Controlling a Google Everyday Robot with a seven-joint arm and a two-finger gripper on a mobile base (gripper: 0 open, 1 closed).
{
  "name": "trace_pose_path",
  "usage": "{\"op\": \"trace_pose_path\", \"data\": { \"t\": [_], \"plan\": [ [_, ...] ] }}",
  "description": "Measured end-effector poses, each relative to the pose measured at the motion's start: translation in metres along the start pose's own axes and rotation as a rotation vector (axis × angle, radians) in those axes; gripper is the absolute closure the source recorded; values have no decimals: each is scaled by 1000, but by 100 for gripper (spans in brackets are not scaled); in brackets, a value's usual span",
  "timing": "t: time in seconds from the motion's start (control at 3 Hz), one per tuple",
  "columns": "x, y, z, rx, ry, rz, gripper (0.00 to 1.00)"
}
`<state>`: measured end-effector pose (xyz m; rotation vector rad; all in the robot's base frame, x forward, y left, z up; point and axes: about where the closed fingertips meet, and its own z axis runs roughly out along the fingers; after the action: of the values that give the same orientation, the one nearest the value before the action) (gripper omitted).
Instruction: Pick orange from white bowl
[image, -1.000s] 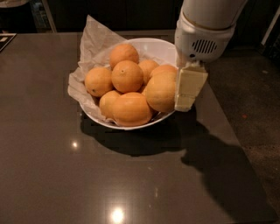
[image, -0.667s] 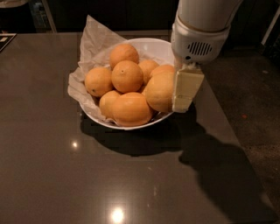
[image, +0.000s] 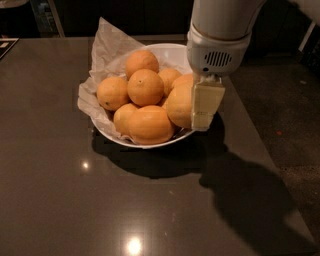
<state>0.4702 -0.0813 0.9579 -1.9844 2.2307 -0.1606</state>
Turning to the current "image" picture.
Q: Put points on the back middle orange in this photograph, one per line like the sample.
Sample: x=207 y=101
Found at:
x=168 y=75

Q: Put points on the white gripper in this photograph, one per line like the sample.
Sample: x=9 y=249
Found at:
x=213 y=56

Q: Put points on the center orange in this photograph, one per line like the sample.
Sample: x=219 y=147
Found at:
x=145 y=87

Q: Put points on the white ceramic bowl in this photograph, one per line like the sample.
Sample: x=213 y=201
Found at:
x=104 y=66

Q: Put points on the back right orange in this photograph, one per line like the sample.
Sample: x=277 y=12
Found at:
x=183 y=79

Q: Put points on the front left orange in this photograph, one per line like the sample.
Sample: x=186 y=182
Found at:
x=122 y=116

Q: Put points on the white crumpled paper liner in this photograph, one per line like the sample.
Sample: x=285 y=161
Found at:
x=113 y=41

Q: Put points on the top back orange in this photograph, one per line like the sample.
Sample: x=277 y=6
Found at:
x=141 y=59

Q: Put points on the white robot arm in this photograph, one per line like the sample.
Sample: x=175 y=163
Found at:
x=220 y=33

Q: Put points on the dark framed object on table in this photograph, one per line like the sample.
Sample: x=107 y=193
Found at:
x=6 y=44

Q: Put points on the large orange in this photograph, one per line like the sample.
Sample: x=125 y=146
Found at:
x=150 y=125
x=179 y=105

